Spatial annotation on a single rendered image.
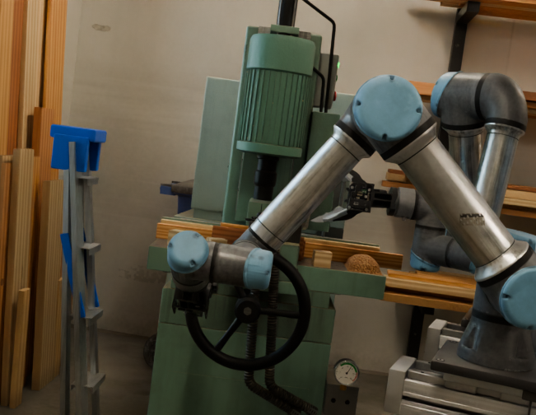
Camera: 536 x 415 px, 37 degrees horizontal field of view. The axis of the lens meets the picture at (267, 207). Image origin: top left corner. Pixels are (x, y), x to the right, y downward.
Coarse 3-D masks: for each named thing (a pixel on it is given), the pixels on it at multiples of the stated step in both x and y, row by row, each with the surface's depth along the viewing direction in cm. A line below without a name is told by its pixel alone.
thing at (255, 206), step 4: (252, 200) 215; (256, 200) 217; (260, 200) 219; (252, 204) 212; (256, 204) 212; (260, 204) 212; (264, 204) 212; (268, 204) 212; (248, 208) 212; (252, 208) 212; (256, 208) 212; (260, 208) 212; (264, 208) 212; (248, 212) 212; (252, 212) 212; (256, 212) 212; (248, 216) 212; (252, 216) 212; (248, 224) 212
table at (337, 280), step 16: (160, 240) 212; (160, 256) 201; (304, 272) 201; (320, 272) 201; (336, 272) 201; (352, 272) 202; (288, 288) 192; (320, 288) 202; (336, 288) 202; (352, 288) 202; (368, 288) 202; (384, 288) 202
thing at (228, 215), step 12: (312, 36) 231; (240, 84) 232; (312, 84) 232; (240, 96) 232; (312, 96) 232; (240, 108) 233; (312, 108) 233; (240, 156) 234; (228, 168) 236; (300, 168) 234; (228, 180) 234; (228, 192) 235; (228, 204) 235; (228, 216) 235
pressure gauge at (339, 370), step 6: (342, 360) 198; (348, 360) 198; (336, 366) 197; (342, 366) 197; (348, 366) 197; (354, 366) 197; (336, 372) 197; (342, 372) 197; (348, 372) 197; (354, 372) 197; (336, 378) 197; (342, 378) 197; (348, 378) 197; (354, 378) 197; (342, 384) 197; (348, 384) 197
